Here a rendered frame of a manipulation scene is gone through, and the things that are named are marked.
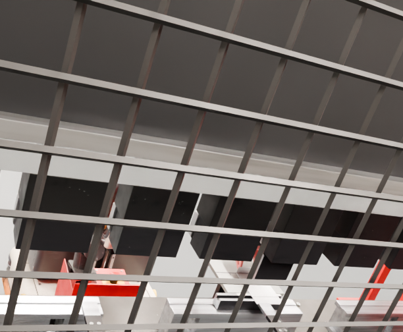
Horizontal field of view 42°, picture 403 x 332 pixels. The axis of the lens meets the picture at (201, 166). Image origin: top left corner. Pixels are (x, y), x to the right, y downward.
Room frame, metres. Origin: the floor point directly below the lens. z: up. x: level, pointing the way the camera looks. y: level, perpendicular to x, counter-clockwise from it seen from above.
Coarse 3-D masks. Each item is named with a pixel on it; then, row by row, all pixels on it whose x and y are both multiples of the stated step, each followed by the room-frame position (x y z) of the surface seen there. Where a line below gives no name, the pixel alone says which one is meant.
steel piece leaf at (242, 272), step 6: (240, 270) 1.28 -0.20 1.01; (246, 270) 1.29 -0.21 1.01; (240, 276) 1.27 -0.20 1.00; (246, 276) 1.28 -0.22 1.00; (252, 288) 1.23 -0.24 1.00; (258, 288) 1.24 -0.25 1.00; (264, 288) 1.25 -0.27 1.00; (270, 288) 1.26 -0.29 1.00; (252, 294) 1.20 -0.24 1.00; (258, 294) 1.21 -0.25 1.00; (264, 294) 1.22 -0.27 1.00; (270, 294) 1.23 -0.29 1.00; (276, 294) 1.24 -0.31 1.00
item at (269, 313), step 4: (260, 304) 1.16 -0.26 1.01; (264, 304) 1.17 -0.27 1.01; (268, 304) 1.17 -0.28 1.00; (260, 308) 1.15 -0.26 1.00; (264, 308) 1.15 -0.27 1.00; (268, 308) 1.16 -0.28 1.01; (272, 308) 1.16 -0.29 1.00; (264, 312) 1.14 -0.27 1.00; (268, 312) 1.14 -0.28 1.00; (272, 312) 1.15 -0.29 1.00; (268, 316) 1.12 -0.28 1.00; (272, 316) 1.13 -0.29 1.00; (268, 320) 1.12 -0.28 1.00; (272, 320) 1.11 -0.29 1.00; (280, 320) 1.12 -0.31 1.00; (276, 328) 1.09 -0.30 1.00; (280, 328) 1.09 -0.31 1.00; (284, 328) 1.10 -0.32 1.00
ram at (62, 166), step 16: (0, 160) 0.82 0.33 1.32; (16, 160) 0.84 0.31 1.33; (32, 160) 0.85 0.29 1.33; (64, 160) 0.88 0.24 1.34; (80, 160) 0.89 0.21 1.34; (64, 176) 0.88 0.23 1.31; (80, 176) 0.89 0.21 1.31; (96, 176) 0.91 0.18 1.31; (128, 176) 0.94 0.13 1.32; (144, 176) 0.96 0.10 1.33; (160, 176) 0.97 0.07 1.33; (192, 176) 1.01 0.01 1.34; (208, 192) 1.03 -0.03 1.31; (224, 192) 1.05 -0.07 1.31; (240, 192) 1.07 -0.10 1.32; (256, 192) 1.09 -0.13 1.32; (272, 192) 1.11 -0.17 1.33; (304, 192) 1.15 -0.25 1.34; (320, 192) 1.17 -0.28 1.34; (336, 208) 1.20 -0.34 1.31; (352, 208) 1.23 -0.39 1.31; (384, 208) 1.28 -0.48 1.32; (400, 208) 1.31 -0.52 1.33
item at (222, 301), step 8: (216, 296) 1.15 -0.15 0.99; (224, 296) 1.16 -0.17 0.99; (232, 296) 1.17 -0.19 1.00; (248, 296) 1.19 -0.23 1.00; (280, 296) 1.24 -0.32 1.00; (216, 304) 1.14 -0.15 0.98; (224, 304) 1.14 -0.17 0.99; (232, 304) 1.15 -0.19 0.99; (248, 304) 1.17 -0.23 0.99; (256, 304) 1.18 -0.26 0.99; (272, 304) 1.21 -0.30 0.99
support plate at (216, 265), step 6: (210, 264) 1.28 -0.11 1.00; (216, 264) 1.29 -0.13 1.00; (222, 264) 1.30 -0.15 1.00; (228, 264) 1.31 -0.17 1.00; (234, 264) 1.32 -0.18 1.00; (246, 264) 1.34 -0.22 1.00; (216, 270) 1.26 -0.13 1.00; (222, 270) 1.27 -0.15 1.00; (228, 270) 1.28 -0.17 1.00; (234, 270) 1.29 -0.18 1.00; (216, 276) 1.24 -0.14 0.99; (222, 276) 1.24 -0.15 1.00; (228, 276) 1.25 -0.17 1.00; (234, 276) 1.26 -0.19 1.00; (228, 288) 1.19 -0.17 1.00; (234, 288) 1.20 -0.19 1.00; (240, 288) 1.21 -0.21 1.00; (276, 288) 1.27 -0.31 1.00; (282, 294) 1.26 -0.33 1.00
